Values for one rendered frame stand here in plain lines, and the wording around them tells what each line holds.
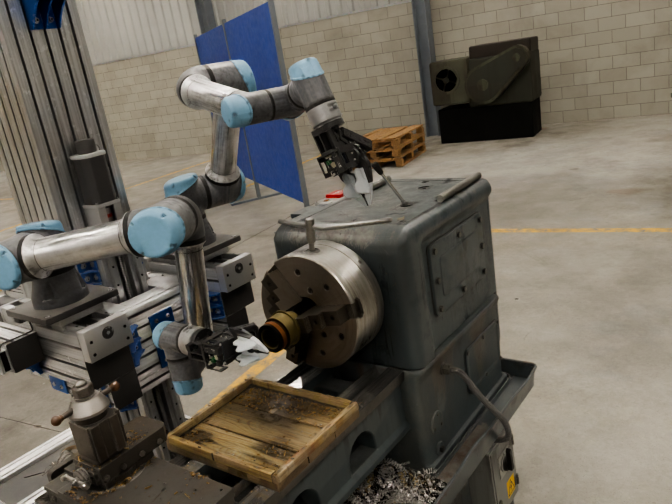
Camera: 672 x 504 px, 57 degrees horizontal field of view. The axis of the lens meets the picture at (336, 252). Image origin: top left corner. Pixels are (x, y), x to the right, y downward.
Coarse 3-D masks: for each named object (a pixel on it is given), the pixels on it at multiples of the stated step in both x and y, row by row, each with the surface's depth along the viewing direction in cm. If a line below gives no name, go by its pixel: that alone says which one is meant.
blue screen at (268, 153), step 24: (240, 24) 720; (264, 24) 639; (216, 48) 858; (240, 48) 746; (264, 48) 660; (264, 72) 682; (240, 144) 873; (264, 144) 757; (288, 144) 668; (240, 168) 911; (264, 168) 786; (288, 168) 691; (288, 192) 715
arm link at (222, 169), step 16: (208, 64) 178; (224, 64) 179; (240, 64) 181; (224, 80) 177; (240, 80) 180; (224, 128) 191; (224, 144) 196; (224, 160) 201; (208, 176) 206; (224, 176) 205; (240, 176) 212; (224, 192) 209; (240, 192) 213
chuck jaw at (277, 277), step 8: (272, 272) 159; (280, 272) 161; (264, 280) 159; (272, 280) 157; (280, 280) 159; (272, 288) 158; (280, 288) 157; (288, 288) 159; (272, 296) 156; (280, 296) 156; (288, 296) 157; (296, 296) 159; (272, 304) 157; (280, 304) 154; (288, 304) 156; (296, 304) 158; (272, 312) 155
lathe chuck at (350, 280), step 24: (288, 264) 158; (312, 264) 153; (336, 264) 153; (264, 288) 166; (312, 288) 156; (336, 288) 151; (360, 288) 153; (264, 312) 169; (312, 336) 161; (336, 336) 156; (360, 336) 153; (312, 360) 164; (336, 360) 159
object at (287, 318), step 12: (276, 312) 153; (288, 312) 154; (264, 324) 149; (276, 324) 148; (288, 324) 149; (264, 336) 152; (276, 336) 147; (288, 336) 149; (300, 336) 152; (276, 348) 149
